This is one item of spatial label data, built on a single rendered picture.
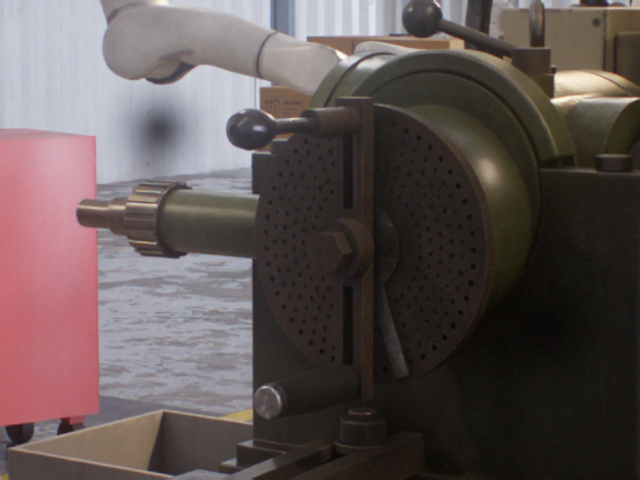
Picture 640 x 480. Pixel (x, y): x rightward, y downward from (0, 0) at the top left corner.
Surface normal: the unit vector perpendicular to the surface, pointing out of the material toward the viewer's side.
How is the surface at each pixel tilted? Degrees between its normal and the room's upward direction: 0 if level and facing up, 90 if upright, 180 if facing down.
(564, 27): 90
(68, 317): 90
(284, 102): 90
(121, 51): 86
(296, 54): 73
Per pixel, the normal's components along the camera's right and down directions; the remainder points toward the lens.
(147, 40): -0.29, -0.03
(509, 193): 0.51, -0.21
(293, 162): -0.59, 0.10
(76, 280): 0.58, 0.10
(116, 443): 0.81, 0.07
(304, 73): -0.54, -0.18
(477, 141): 0.29, -0.62
